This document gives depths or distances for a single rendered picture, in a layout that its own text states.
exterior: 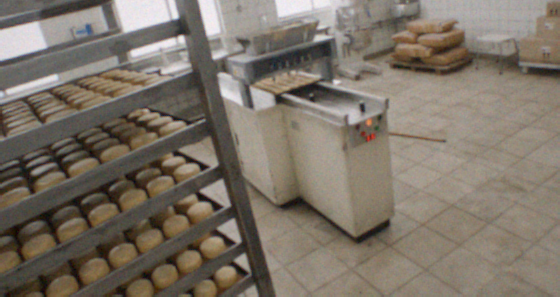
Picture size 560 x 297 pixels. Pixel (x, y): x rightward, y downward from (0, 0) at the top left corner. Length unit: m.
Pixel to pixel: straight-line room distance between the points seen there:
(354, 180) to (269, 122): 0.75
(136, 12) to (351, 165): 4.02
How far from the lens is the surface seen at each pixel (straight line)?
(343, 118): 2.07
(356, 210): 2.38
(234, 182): 0.72
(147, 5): 5.57
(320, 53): 2.89
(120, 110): 0.63
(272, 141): 2.71
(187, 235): 0.74
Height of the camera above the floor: 1.63
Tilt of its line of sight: 22 degrees down
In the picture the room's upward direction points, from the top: 12 degrees counter-clockwise
